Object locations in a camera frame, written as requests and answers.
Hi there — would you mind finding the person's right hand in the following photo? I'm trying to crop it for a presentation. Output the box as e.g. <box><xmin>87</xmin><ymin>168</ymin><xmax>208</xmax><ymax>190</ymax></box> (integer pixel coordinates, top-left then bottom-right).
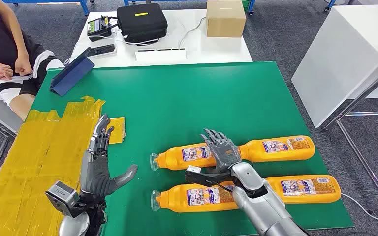
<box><xmin>0</xmin><ymin>62</ymin><xmax>14</xmax><ymax>81</ymax></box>

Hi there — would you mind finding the white table cable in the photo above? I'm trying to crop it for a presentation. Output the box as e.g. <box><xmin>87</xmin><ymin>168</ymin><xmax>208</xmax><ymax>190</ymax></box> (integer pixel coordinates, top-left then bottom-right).
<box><xmin>89</xmin><ymin>32</ymin><xmax>160</xmax><ymax>46</ymax></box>
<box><xmin>177</xmin><ymin>16</ymin><xmax>208</xmax><ymax>50</ymax></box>

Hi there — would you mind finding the blue metal rack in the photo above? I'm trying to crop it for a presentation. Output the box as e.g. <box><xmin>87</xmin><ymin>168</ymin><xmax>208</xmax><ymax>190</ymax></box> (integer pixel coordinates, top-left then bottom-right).
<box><xmin>124</xmin><ymin>0</ymin><xmax>256</xmax><ymax>15</ymax></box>
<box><xmin>323</xmin><ymin>0</ymin><xmax>338</xmax><ymax>12</ymax></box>
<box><xmin>3</xmin><ymin>0</ymin><xmax>90</xmax><ymax>16</ymax></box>

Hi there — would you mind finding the steel table frame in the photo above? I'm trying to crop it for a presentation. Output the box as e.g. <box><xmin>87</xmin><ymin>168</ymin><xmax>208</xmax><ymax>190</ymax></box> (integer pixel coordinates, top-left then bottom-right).
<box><xmin>321</xmin><ymin>45</ymin><xmax>378</xmax><ymax>217</ymax></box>

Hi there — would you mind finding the orange detergent bottle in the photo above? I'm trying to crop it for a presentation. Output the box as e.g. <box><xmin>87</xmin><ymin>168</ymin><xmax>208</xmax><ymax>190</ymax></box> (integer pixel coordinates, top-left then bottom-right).
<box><xmin>266</xmin><ymin>175</ymin><xmax>342</xmax><ymax>205</ymax></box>
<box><xmin>150</xmin><ymin>143</ymin><xmax>217</xmax><ymax>172</ymax></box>
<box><xmin>150</xmin><ymin>182</ymin><xmax>239</xmax><ymax>214</ymax></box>
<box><xmin>239</xmin><ymin>135</ymin><xmax>316</xmax><ymax>163</ymax></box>

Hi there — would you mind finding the white tilted table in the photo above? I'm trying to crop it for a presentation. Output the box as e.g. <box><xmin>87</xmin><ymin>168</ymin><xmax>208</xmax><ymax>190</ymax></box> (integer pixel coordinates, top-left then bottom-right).
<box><xmin>290</xmin><ymin>3</ymin><xmax>378</xmax><ymax>129</ymax></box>

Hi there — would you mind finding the white low table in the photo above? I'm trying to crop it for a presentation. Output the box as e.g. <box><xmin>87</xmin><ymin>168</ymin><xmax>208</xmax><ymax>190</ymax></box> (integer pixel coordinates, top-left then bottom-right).
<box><xmin>65</xmin><ymin>8</ymin><xmax>253</xmax><ymax>69</ymax></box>

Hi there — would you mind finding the dark blue tablet case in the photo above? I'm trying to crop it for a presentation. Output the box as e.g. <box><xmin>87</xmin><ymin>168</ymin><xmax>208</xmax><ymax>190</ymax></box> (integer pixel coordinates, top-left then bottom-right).
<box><xmin>49</xmin><ymin>47</ymin><xmax>95</xmax><ymax>97</ymax></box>

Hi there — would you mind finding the black handheld controller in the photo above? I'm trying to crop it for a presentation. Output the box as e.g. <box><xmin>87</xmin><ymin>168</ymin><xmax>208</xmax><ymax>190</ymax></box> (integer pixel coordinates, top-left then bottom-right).
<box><xmin>87</xmin><ymin>15</ymin><xmax>113</xmax><ymax>42</ymax></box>

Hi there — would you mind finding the green table mat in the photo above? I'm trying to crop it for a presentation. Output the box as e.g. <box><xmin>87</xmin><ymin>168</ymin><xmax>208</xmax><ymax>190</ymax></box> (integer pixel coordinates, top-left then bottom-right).
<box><xmin>31</xmin><ymin>61</ymin><xmax>355</xmax><ymax>236</ymax></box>

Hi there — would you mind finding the yellow tape patch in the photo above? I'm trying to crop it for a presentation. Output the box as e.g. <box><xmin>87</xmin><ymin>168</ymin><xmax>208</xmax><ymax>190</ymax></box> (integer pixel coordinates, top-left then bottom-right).
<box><xmin>0</xmin><ymin>96</ymin><xmax>126</xmax><ymax>236</ymax></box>

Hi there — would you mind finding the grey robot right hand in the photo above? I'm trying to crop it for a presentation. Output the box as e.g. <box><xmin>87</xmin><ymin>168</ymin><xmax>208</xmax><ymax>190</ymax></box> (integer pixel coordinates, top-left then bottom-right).
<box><xmin>200</xmin><ymin>128</ymin><xmax>242</xmax><ymax>174</ymax></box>

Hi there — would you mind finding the person's left hand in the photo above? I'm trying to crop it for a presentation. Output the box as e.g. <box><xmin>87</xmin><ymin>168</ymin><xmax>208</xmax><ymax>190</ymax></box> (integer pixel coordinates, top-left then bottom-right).
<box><xmin>14</xmin><ymin>54</ymin><xmax>34</xmax><ymax>77</ymax></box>

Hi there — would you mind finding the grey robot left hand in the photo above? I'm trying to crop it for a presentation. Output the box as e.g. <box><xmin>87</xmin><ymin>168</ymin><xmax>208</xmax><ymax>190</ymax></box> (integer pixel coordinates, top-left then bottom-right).
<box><xmin>79</xmin><ymin>113</ymin><xmax>139</xmax><ymax>198</ymax></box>

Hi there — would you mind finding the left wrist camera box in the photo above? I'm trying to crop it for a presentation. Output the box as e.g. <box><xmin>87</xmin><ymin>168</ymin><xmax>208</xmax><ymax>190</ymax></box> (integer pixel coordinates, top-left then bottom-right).
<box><xmin>44</xmin><ymin>181</ymin><xmax>80</xmax><ymax>218</ymax></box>

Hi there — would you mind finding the brown cardboard box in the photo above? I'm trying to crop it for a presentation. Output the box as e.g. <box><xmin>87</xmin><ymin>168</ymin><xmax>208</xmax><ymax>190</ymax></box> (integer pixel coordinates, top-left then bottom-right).
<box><xmin>206</xmin><ymin>0</ymin><xmax>247</xmax><ymax>38</ymax></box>

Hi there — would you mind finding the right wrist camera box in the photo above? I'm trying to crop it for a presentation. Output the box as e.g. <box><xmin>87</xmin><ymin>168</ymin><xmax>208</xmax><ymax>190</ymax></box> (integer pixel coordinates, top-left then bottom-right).
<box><xmin>185</xmin><ymin>165</ymin><xmax>239</xmax><ymax>193</ymax></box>

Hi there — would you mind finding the white power strip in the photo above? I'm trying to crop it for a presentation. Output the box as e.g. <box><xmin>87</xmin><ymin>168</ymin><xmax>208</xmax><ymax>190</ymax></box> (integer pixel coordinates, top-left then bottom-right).
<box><xmin>134</xmin><ymin>48</ymin><xmax>188</xmax><ymax>63</ymax></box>

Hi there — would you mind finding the white floor cable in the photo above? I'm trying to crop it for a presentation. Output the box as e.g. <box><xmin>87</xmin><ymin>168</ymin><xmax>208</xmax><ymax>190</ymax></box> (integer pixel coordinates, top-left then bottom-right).
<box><xmin>340</xmin><ymin>193</ymin><xmax>378</xmax><ymax>233</ymax></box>

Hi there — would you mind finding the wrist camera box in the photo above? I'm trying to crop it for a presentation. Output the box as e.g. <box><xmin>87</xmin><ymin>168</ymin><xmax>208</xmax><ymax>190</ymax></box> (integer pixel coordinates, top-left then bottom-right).
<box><xmin>44</xmin><ymin>181</ymin><xmax>80</xmax><ymax>218</ymax></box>
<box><xmin>185</xmin><ymin>165</ymin><xmax>239</xmax><ymax>193</ymax></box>

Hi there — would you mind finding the black phone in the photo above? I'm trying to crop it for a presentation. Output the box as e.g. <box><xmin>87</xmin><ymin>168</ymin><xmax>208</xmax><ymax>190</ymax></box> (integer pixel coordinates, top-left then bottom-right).
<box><xmin>86</xmin><ymin>44</ymin><xmax>116</xmax><ymax>59</ymax></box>

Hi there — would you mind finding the black carrying case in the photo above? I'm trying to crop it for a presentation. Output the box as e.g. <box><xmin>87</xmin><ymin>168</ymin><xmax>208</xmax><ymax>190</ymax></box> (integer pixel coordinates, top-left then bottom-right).
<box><xmin>116</xmin><ymin>2</ymin><xmax>168</xmax><ymax>45</ymax></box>

